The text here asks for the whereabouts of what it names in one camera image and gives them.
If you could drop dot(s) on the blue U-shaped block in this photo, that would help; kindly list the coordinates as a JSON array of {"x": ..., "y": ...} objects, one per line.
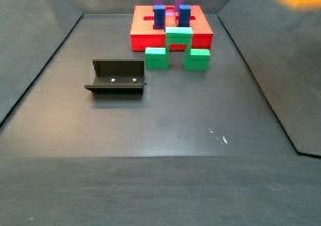
[{"x": 171, "y": 16}]

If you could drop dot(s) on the red slotted board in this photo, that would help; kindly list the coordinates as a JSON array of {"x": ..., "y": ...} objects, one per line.
[{"x": 144, "y": 36}]

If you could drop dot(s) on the green arch block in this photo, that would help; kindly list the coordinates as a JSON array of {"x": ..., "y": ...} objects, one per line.
[{"x": 178, "y": 41}]

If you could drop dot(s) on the black angled bracket holder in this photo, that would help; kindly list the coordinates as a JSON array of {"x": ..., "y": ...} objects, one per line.
[{"x": 118, "y": 76}]

